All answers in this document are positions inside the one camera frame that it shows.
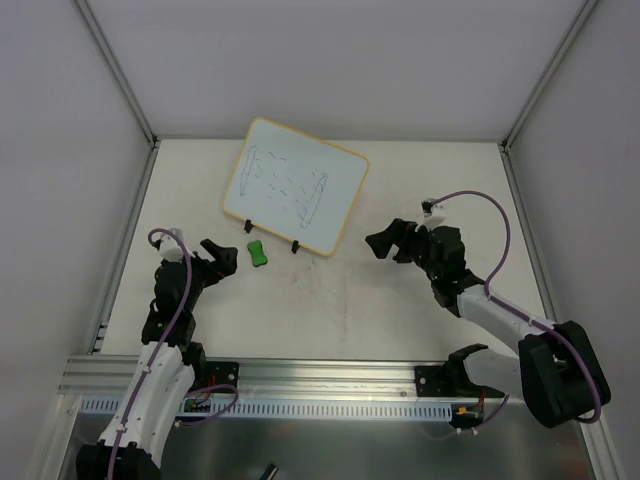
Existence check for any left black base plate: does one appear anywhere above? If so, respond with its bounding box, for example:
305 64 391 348
201 360 240 394

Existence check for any aluminium frame post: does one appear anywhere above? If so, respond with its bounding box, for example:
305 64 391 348
72 0 158 147
501 0 600 152

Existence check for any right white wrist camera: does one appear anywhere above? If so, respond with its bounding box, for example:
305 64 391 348
421 198 446 230

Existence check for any small black object bottom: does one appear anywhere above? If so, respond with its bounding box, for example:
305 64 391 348
260 463 278 480

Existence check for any yellow framed whiteboard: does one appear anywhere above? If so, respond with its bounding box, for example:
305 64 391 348
222 117 370 257

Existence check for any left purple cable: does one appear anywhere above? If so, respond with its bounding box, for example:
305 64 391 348
106 227 239 480

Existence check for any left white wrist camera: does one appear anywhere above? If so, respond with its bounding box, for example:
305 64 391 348
152 228 184 262

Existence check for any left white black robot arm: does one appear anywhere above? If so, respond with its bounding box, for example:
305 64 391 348
75 228 239 479

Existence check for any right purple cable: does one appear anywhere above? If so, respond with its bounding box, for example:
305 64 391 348
432 190 603 426

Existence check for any aluminium mounting rail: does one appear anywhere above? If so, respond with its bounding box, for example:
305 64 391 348
57 355 501 403

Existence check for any slotted white cable duct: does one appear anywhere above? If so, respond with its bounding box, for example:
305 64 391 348
79 395 454 423

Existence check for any left aluminium frame post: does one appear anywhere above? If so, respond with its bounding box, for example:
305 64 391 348
72 0 158 147

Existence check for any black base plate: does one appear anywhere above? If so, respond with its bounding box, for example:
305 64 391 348
201 360 240 394
414 343 505 398

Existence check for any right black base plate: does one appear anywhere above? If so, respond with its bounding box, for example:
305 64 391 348
414 343 505 398

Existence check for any right aluminium frame post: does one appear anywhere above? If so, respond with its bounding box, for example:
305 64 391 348
501 0 600 152

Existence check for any whiteboard wire stand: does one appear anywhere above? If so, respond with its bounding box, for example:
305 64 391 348
244 219 300 254

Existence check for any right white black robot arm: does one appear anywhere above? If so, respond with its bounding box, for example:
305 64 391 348
365 218 611 428

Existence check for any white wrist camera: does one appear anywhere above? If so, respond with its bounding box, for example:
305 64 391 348
152 228 184 262
421 198 446 230

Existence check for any green whiteboard eraser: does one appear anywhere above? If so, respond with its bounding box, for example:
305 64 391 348
247 240 268 268

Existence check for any purple cable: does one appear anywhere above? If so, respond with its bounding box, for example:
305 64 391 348
432 190 603 426
106 227 239 480

